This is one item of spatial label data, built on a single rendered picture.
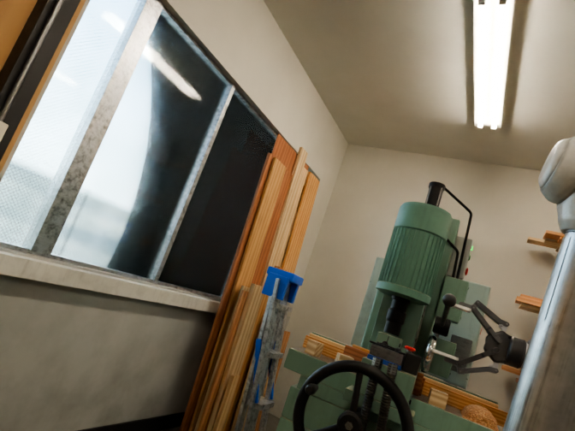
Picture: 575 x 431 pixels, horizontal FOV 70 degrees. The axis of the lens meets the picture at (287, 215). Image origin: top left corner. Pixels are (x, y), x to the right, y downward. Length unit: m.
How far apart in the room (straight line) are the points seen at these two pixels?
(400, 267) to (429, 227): 0.16
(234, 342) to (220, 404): 0.37
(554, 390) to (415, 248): 0.69
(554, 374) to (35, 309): 1.81
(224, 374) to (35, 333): 1.15
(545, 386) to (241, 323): 2.11
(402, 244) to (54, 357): 1.59
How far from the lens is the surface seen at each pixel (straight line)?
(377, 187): 4.07
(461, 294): 1.60
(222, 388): 2.74
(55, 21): 1.80
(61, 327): 2.14
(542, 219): 3.90
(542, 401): 0.80
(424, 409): 1.26
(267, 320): 2.15
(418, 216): 1.39
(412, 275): 1.35
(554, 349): 0.79
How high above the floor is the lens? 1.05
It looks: 10 degrees up
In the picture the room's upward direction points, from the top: 19 degrees clockwise
